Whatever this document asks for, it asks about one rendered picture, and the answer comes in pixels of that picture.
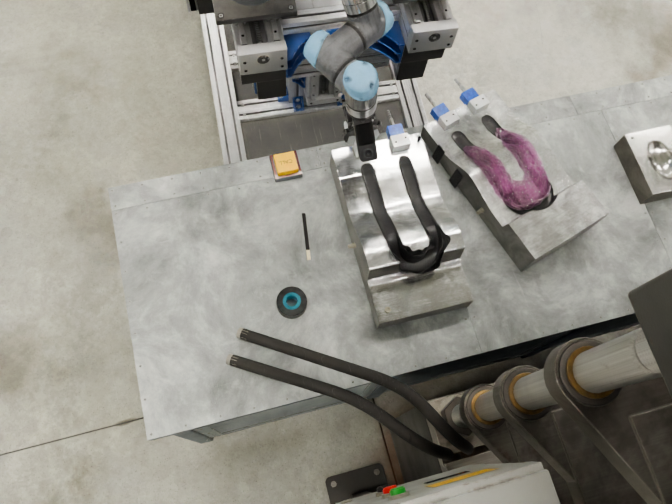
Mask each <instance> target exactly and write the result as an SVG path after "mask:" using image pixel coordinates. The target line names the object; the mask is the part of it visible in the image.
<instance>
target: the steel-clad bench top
mask: <svg viewBox="0 0 672 504"><path fill-rule="evenodd" d="M510 110H511V111H512V112H513V113H514V115H515V116H516V117H517V118H519V119H520V120H521V121H523V122H524V123H526V124H528V125H530V126H531V127H533V128H534V129H536V130H537V131H539V132H540V133H541V134H542V135H543V137H544V138H545V139H546V141H547V142H548V144H549V145H550V147H551V149H552V150H553V152H554V154H555V156H556V158H557V159H558V161H559V163H560V165H561V166H562V168H563V169H564V171H565V172H566V174H567V175H568V176H569V177H570V179H571V180H572V181H573V182H574V183H577V182H579V181H580V180H583V182H584V183H585V184H586V185H587V186H588V188H589V189H590V190H591V191H592V193H593V194H594V195H595V196H596V198H597V199H598V200H599V201H600V203H601V204H602V205H603V206H604V207H605V209H606V210H607V211H608V212H609V214H608V215H607V216H605V217H604V218H603V219H602V220H601V221H599V222H598V223H597V224H596V225H594V226H593V227H592V228H591V229H589V230H588V231H586V232H584V233H583V234H581V235H580V236H578V237H576V238H575V239H573V240H572V241H570V242H568V243H567V244H565V245H564V246H562V247H560V248H559V249H557V250H556V251H554V252H552V253H551V254H549V255H548V256H546V257H544V258H543V259H541V260H540V261H538V262H537V263H535V264H533V265H532V266H530V267H529V268H527V269H525V270H524V271H522V272H521V271H520V270H519V269H518V267H517V266H516V265H515V263H514V262H513V261H512V259H511V258H510V256H509V255H508V254H507V252H506V251H505V250H504V248H503V247H502V246H501V244H500V243H499V242H498V240H497V239H496V238H495V236H494V235H493V233H492V232H491V231H490V229H489V228H488V227H487V225H486V224H485V223H484V221H483V220H482V219H481V217H480V216H479V215H478V214H477V213H476V211H475V209H474V208H473V206H472V205H471V204H470V202H469V201H468V200H467V198H466V197H465V196H464V194H463V193H462V192H461V190H460V189H459V188H458V186H456V188H454V187H453V185H452V184H451V183H450V181H449V179H450V178H451V177H450V175H449V174H448V173H447V171H446V170H445V169H444V167H443V166H442V165H441V163H440V162H439V163H438V164H437V163H436V162H435V160H434V159H433V158H432V155H433V152H432V151H431V150H430V148H429V147H428V146H427V144H426V143H425V142H424V140H423V139H422V140H423V143H424V146H425V149H426V152H427V155H428V158H429V162H430V165H431V168H432V171H433V174H434V177H435V180H436V183H437V186H438V189H439V192H440V195H441V197H442V199H443V201H444V203H445V205H446V207H447V208H448V210H449V211H450V213H451V215H452V216H453V218H454V219H455V221H456V223H457V225H458V227H459V229H460V231H461V234H462V237H463V241H464V244H465V250H464V252H463V253H462V255H461V258H460V259H461V265H462V268H463V270H464V273H465V276H466V279H467V282H468V285H469V288H470V291H471V294H472V297H473V299H474V301H473V302H472V303H471V304H470V305H469V306H468V307H464V308H460V309H456V310H452V311H448V312H444V313H440V314H436V315H432V316H428V317H424V318H420V319H416V320H412V321H408V322H404V323H400V324H396V325H392V326H388V327H384V328H380V329H377V328H376V325H375V321H374V318H373V314H372V311H371V308H370V304H369V301H368V297H367V294H366V290H365V287H364V283H363V280H362V276H361V273H360V269H359V266H358V262H357V259H356V255H355V252H354V248H350V249H349V248H348V244H352V242H351V238H350V235H349V231H348V228H347V224H346V221H345V217H344V214H343V210H342V207H341V203H340V200H339V196H338V193H337V189H336V186H335V182H334V179H333V176H332V172H331V169H330V158H331V150H335V149H340V148H345V147H350V146H351V145H349V144H347V143H346V142H345V141H340V142H336V143H331V144H326V145H321V146H316V148H315V147H311V148H306V149H301V150H296V151H297V155H298V159H299V162H300V166H301V170H302V173H303V177H301V178H296V179H291V180H286V181H281V182H275V179H274V175H273V171H272V167H271V163H270V159H269V156H266V157H261V158H256V159H251V160H246V161H241V162H236V163H231V164H226V165H221V166H216V167H211V168H206V169H201V170H196V171H191V172H186V173H181V174H176V175H171V176H166V177H161V178H156V179H151V180H146V181H141V182H136V183H131V184H126V185H121V186H116V187H112V188H108V192H109V198H110V205H111V211H112V218H113V224H114V230H115V237H116V243H117V250H118V256H119V262H120V269H121V275H122V282H123V288H124V294H125V301H126V307H127V314H128V320H129V326H130V333H131V339H132V346H133V352H134V358H135V365H136V371H137V378H138V384H139V390H140V397H141V403H142V410H143V416H144V422H145V429H146V435H147V440H151V439H155V438H159V437H163V436H167V435H171V434H174V433H178V432H182V431H186V430H190V429H194V428H197V427H201V426H205V425H209V424H213V423H217V422H220V421H224V420H228V419H232V418H236V417H240V416H243V415H247V414H251V413H255V412H259V411H263V410H266V409H270V408H274V407H278V406H282V405H286V404H289V403H293V402H297V401H301V400H305V399H309V398H312V397H316V396H320V395H323V394H320V393H316V392H313V391H310V390H307V389H303V388H300V387H297V386H294V385H291V384H287V383H284V382H281V381H278V380H274V379H271V378H268V377H265V376H262V375H258V374H255V373H252V372H249V371H245V370H242V369H239V368H236V367H233V366H230V365H226V358H227V356H228V354H230V353H231V354H234V355H237V356H241V357H244V358H247V359H251V360H254V361H257V362H260V363H264V364H267V365H270V366H273V367H277V368H280V369H283V370H286V371H290V372H293V373H296V374H300V375H303V376H306V377H309V378H313V379H316V380H319V381H322V382H326V383H329V384H332V385H335V386H338V387H341V388H344V389H347V388H351V387H355V386H358V385H362V384H366V383H370V382H369V381H366V380H363V379H360V378H357V377H354V376H351V375H348V374H345V373H342V372H339V371H336V370H333V369H330V368H327V367H324V366H321V365H318V364H314V363H311V362H308V361H305V360H302V359H299V358H296V357H293V356H290V355H287V354H284V353H281V352H278V351H275V350H272V349H269V348H266V347H263V346H260V345H257V344H254V343H250V342H247V341H244V340H241V339H238V338H237V337H236V334H237V331H238V329H239V328H240V327H242V328H245V329H248V330H251V331H254V332H257V333H260V334H264V335H267V336H270V337H273V338H276V339H279V340H282V341H285V342H288V343H292V344H295V345H298V346H301V347H304V348H307V349H310V350H313V351H316V352H319V353H323V354H326V355H329V356H332V357H335V358H338V359H341V360H344V361H347V362H351V363H354V364H357V365H360V366H363V367H366V368H369V369H372V370H375V371H378V372H381V373H384V374H386V375H389V376H391V377H393V376H397V375H401V374H404V373H408V372H412V371H416V370H420V369H424V368H427V367H431V366H435V365H439V364H443V363H447V362H450V361H454V360H458V359H462V358H466V357H470V356H474V355H477V354H481V353H485V352H489V351H493V350H497V349H500V348H504V347H508V346H512V345H516V344H520V343H523V342H527V341H531V340H535V339H539V338H543V337H546V336H550V335H554V334H558V333H562V332H566V331H569V330H573V329H577V328H581V327H585V326H589V325H592V324H596V323H600V322H604V321H608V320H612V319H615V318H619V317H623V316H627V315H631V314H635V312H634V309H633V307H632V305H631V302H630V300H629V298H628V293H629V292H630V291H631V290H633V289H635V288H637V287H638V286H640V285H642V284H644V283H646V282H648V281H649V280H651V279H653V278H655V277H657V276H659V275H660V274H662V273H664V272H666V271H668V270H670V269H672V197H671V198H667V199H662V200H658V201H654V202H649V203H645V204H641V205H640V203H639V201H638V199H637V197H636V195H635V192H634V190H633V188H632V186H631V184H630V181H629V179H628V177H627V175H626V173H625V171H624V168H623V166H622V164H621V162H620V160H619V157H618V155H617V153H616V151H615V149H614V145H615V144H616V143H617V142H618V141H619V140H620V139H621V138H622V137H623V136H624V135H625V134H630V133H635V132H639V131H644V130H649V129H653V128H658V127H663V126H667V125H670V126H671V128H672V75H669V76H664V77H659V78H654V79H649V80H644V81H639V82H634V83H629V84H624V85H619V86H614V87H609V88H604V89H599V90H594V91H589V92H584V93H579V94H574V95H570V96H565V97H560V98H555V99H550V100H545V101H540V102H535V103H530V104H525V105H520V106H515V107H510ZM317 154H318V155H317ZM319 161H320V162H319ZM302 213H305V214H306V223H307V231H308V240H309V248H310V256H311V260H307V254H306V245H305V237H304V228H303V220H302ZM291 286H293V287H298V288H300V289H301V290H302V291H303V292H304V293H305V295H306V297H307V308H306V310H305V312H304V314H303V315H302V316H300V317H298V318H296V319H288V318H285V317H283V316H282V315H281V314H280V313H279V311H278V309H277V296H278V294H279V293H280V291H281V290H283V289H284V288H286V287H291Z"/></svg>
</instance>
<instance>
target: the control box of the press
mask: <svg viewBox="0 0 672 504"><path fill-rule="evenodd" d="M325 484H326V488H327V492H328V496H329V500H330V504H560V501H559V498H558V496H557V493H556V490H555V487H554V484H553V481H552V479H551V476H550V473H549V471H548V470H546V469H545V470H544V468H543V465H542V463H541V462H537V461H529V462H522V463H499V464H476V465H467V466H464V467H460V468H457V469H453V470H450V471H446V472H443V473H439V474H436V475H432V476H429V477H425V478H422V479H418V480H415V481H411V482H408V483H405V484H401V485H398V486H395V485H392V486H390V485H389V484H388V483H387V479H386V475H385V472H384V468H383V466H382V464H380V463H377V464H373V465H370V466H366V467H363V468H359V469H356V470H352V471H348V472H345V473H341V474H338V475H334V476H331V477H328V478H327V479H326V481H325Z"/></svg>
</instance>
